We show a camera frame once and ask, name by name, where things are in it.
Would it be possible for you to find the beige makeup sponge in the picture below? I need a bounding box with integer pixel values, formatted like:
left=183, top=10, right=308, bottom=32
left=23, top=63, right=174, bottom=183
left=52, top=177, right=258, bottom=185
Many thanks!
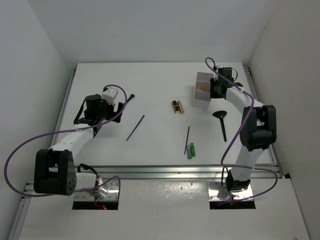
left=195, top=87, right=210, bottom=92

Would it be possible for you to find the white three-compartment organizer box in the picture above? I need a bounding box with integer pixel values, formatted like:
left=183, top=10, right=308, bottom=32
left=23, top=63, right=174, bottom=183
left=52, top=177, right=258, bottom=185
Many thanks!
left=192, top=72, right=214, bottom=109

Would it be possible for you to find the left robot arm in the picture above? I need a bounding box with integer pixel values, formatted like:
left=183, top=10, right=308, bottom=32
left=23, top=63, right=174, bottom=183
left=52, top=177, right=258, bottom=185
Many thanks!
left=33, top=93, right=125, bottom=196

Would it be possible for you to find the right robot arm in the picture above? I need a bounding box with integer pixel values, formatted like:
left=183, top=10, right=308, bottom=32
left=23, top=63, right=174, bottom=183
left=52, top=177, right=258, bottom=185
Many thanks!
left=210, top=66, right=277, bottom=192

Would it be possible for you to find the black small round brush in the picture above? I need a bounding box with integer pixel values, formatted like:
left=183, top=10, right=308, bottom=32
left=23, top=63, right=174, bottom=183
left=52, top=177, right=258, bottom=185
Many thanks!
left=126, top=94, right=135, bottom=103

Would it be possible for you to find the black thin pencil left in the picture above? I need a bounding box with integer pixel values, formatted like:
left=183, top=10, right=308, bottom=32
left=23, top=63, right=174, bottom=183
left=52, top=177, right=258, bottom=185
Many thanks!
left=126, top=115, right=145, bottom=142

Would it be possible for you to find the black thin pencil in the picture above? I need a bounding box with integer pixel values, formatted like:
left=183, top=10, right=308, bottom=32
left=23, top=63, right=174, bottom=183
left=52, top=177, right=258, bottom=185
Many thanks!
left=126, top=115, right=145, bottom=142
left=184, top=126, right=190, bottom=155

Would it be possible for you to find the rose gold lipstick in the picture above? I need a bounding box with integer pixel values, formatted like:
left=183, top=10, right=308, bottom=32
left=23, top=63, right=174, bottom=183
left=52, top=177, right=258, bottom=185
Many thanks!
left=177, top=100, right=184, bottom=114

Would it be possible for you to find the black gold lipstick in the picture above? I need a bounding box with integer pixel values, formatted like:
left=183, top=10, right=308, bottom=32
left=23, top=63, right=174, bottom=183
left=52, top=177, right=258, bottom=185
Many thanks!
left=171, top=100, right=181, bottom=114

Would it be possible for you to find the black thin pencil right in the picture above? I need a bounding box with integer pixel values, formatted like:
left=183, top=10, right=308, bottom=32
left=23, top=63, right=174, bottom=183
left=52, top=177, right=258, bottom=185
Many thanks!
left=184, top=126, right=190, bottom=155

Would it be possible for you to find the green tube right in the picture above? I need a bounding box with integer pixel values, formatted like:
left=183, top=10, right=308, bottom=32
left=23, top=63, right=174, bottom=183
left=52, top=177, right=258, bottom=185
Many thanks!
left=190, top=143, right=196, bottom=157

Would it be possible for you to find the green tube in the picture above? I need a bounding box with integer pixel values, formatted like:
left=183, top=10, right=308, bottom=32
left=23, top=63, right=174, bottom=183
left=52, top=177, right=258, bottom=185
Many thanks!
left=190, top=143, right=196, bottom=157
left=186, top=145, right=192, bottom=159

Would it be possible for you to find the green tube left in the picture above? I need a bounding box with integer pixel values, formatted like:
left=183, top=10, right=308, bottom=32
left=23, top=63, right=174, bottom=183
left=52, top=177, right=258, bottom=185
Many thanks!
left=186, top=145, right=192, bottom=159

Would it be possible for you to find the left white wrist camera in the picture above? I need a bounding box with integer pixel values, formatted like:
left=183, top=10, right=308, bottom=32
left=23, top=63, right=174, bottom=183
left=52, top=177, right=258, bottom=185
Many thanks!
left=101, top=87, right=119, bottom=106

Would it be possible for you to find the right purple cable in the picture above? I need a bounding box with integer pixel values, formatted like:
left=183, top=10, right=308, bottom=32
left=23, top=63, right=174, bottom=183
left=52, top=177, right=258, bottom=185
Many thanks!
left=204, top=57, right=278, bottom=202

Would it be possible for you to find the aluminium rail front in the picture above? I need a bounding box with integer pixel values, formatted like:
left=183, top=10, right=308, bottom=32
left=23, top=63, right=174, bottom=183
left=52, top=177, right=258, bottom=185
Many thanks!
left=93, top=164, right=280, bottom=180

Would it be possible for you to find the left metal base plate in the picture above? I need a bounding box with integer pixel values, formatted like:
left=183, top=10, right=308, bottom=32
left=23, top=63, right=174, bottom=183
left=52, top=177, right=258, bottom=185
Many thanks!
left=74, top=178, right=120, bottom=202

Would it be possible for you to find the metal base plate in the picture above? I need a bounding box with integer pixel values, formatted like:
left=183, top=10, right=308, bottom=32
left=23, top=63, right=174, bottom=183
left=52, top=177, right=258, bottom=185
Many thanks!
left=74, top=178, right=120, bottom=202
left=207, top=181, right=254, bottom=202

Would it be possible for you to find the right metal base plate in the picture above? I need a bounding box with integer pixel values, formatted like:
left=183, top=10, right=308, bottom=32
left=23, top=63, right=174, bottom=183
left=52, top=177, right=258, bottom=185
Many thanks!
left=207, top=181, right=254, bottom=202

